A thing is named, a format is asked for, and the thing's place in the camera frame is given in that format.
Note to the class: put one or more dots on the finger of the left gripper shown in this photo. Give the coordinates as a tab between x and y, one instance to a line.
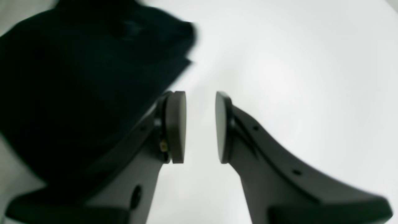
279	188
119	187

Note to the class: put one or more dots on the black t-shirt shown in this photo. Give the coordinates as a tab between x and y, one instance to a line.
76	78

